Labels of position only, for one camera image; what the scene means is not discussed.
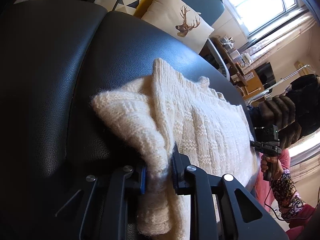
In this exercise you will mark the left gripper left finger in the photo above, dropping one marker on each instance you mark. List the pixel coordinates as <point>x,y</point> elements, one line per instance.
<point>120,194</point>

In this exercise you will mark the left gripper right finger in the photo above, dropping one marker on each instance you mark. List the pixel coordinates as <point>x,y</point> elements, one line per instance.
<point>220,207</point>

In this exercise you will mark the cream knitted sweater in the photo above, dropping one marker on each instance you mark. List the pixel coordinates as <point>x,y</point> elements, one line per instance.
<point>164,111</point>

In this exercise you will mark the floral sleeve right forearm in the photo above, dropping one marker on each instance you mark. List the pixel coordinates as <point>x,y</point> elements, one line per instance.
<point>287,196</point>

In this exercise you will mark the person right hand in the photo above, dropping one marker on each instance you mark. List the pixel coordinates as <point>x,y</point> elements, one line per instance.
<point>271,168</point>

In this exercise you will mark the wooden side desk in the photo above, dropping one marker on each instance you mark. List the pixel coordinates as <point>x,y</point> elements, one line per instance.
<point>249,84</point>

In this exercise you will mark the white mug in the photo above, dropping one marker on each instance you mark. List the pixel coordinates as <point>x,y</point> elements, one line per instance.
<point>247,58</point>

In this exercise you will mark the window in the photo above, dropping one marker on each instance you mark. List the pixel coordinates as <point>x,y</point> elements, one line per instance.
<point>256,18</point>

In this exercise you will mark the black leather ottoman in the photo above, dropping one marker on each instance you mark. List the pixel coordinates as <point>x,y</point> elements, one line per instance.
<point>57,155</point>

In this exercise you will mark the deer print cushion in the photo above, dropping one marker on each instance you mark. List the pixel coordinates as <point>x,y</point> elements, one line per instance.
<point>180,21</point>

